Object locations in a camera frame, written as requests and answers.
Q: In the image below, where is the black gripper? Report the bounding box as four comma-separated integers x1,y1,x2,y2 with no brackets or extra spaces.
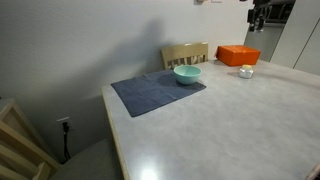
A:
247,0,273,31

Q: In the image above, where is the black microwave oven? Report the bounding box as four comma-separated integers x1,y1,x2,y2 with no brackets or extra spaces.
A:
265,2,296,24

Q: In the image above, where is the grey kitchen counter cabinet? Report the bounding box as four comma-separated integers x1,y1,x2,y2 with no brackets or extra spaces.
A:
243,21,287,63

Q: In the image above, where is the orange cardboard box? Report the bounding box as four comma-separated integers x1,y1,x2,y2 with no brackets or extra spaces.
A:
214,45,262,67

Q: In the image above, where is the tall white cabinet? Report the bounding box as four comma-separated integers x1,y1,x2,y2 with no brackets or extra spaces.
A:
269,0,320,76

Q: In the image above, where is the silver jar with yellow contents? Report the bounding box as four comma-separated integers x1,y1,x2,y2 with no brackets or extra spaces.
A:
237,64,255,80

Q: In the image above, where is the wooden chair with short slats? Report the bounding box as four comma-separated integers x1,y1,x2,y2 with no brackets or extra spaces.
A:
160,41,210,71

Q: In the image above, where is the teal ceramic bowl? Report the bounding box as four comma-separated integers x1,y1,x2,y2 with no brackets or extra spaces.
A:
173,64,203,86

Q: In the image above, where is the dark blue cloth mat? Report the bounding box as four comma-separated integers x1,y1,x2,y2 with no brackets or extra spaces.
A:
110,69,207,118

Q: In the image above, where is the wooden chair with grey seat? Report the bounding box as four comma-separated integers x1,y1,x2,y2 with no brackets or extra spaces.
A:
0,97,124,180

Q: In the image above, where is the white wall power outlet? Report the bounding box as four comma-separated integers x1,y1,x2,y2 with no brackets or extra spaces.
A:
56,116,72,133

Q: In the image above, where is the black plug with cable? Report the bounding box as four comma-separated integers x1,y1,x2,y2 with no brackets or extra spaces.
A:
62,121,72,161

